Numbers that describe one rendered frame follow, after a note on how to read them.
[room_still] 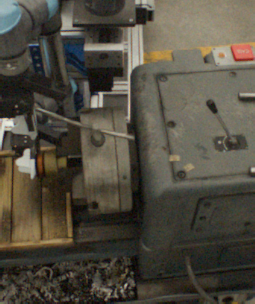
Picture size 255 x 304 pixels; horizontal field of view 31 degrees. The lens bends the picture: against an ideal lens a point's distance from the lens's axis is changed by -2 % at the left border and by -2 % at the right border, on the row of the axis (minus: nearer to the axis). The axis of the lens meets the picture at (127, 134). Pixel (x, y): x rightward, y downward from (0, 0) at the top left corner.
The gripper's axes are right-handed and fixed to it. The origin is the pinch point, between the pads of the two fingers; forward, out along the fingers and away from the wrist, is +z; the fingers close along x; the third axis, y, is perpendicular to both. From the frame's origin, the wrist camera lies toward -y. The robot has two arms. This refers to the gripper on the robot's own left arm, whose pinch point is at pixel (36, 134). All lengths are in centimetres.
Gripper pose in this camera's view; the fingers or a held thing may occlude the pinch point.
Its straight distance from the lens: 120.2
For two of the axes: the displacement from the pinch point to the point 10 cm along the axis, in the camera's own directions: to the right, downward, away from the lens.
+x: 1.0, 6.5, -7.5
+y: -9.9, 0.8, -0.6
